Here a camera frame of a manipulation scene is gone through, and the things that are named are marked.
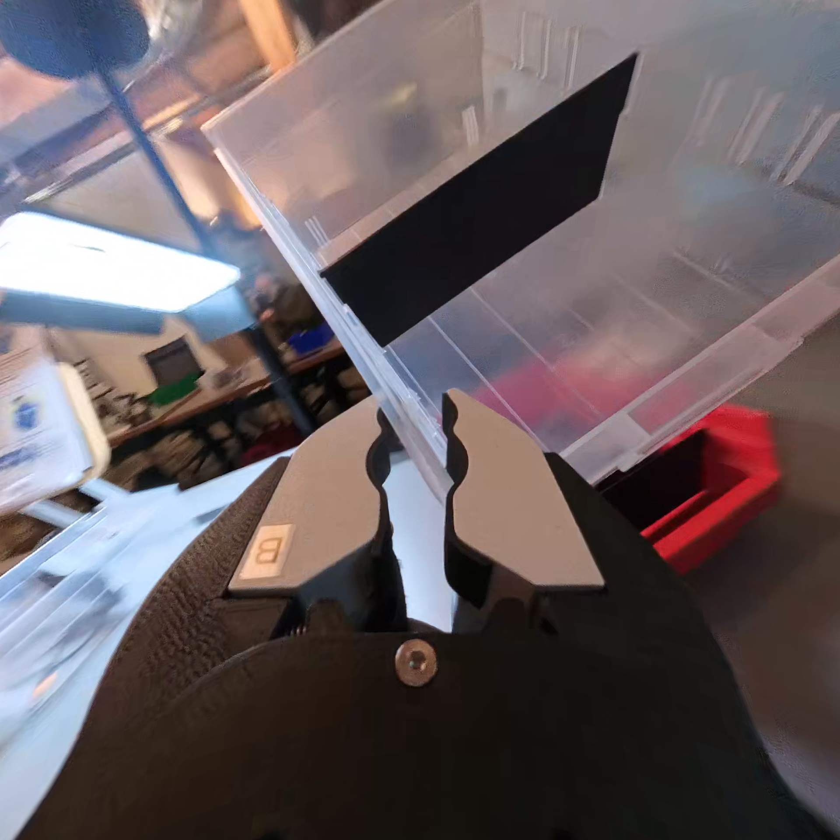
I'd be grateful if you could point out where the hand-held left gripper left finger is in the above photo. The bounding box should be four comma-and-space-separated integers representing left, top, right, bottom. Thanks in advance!
226, 394, 395, 598

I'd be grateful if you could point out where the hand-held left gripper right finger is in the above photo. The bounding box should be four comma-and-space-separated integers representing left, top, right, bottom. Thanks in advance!
441, 387, 606, 608

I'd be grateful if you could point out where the red plastic bin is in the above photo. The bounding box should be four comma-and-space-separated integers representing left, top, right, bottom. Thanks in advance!
600, 403, 782, 577

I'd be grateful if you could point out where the clear plastic bin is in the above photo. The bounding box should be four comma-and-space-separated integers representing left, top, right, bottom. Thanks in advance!
200, 0, 840, 500

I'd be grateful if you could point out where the long wooden table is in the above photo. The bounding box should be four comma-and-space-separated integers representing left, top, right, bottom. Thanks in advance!
105, 341, 349, 454

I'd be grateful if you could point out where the small blue bin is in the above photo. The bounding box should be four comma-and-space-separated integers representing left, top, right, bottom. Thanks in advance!
287, 326, 336, 355

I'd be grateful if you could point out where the small green bin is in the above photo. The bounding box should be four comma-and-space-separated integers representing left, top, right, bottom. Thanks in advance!
146, 377, 201, 404

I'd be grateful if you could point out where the dark monitor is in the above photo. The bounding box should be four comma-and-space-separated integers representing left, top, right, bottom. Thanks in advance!
143, 338, 201, 388

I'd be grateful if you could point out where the paper sign on white stand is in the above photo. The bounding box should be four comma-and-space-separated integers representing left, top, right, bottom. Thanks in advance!
0, 341, 126, 526

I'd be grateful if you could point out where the black bin divider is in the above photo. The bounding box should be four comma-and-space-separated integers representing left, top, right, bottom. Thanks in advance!
318, 54, 639, 349

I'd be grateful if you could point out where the white lamp light panel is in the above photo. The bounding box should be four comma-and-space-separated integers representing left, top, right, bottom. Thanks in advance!
0, 211, 257, 337

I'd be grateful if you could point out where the black pole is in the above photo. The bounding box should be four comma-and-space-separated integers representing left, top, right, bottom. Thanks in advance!
98, 66, 316, 437

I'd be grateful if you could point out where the dark blue round disc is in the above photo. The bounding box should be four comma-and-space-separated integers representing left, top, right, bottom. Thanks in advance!
0, 0, 152, 81

